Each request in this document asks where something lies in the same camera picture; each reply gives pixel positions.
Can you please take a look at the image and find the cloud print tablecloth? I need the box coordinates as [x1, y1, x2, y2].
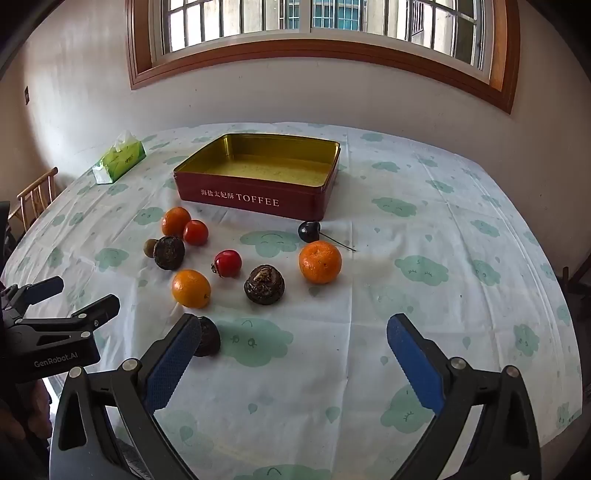
[0, 121, 585, 480]

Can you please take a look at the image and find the small orange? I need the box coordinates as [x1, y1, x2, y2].
[172, 270, 212, 309]
[161, 207, 192, 237]

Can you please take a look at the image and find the red tomato with calyx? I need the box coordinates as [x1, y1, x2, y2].
[211, 250, 243, 279]

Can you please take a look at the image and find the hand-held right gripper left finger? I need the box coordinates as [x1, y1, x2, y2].
[49, 313, 204, 480]

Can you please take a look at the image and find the wooden chair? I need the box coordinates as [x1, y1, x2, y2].
[9, 167, 59, 232]

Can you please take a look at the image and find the dark furniture piece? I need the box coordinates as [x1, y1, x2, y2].
[561, 265, 585, 301]

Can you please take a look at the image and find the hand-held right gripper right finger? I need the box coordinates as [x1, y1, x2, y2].
[386, 313, 542, 480]

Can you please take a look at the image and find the green tissue pack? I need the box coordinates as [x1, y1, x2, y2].
[91, 130, 147, 185]

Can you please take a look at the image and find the red tin box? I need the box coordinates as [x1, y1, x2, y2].
[174, 133, 341, 221]

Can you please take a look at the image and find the large rough mandarin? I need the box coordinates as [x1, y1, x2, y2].
[298, 241, 343, 284]

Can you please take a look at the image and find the black chair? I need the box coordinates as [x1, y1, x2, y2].
[0, 200, 17, 259]

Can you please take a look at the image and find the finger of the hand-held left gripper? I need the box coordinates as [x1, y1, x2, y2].
[7, 294, 122, 347]
[0, 276, 64, 320]

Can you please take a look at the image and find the wooden framed window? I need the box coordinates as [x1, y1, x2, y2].
[126, 0, 522, 115]

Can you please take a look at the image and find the red cherry tomato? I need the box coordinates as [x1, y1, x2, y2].
[183, 220, 209, 246]

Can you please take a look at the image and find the dark water chestnut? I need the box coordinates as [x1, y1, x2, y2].
[194, 316, 221, 358]
[153, 236, 186, 271]
[244, 264, 286, 306]

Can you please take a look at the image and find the person's left hand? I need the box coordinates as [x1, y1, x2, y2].
[25, 379, 54, 446]

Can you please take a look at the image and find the dark cherry with stem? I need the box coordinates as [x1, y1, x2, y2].
[298, 220, 357, 253]

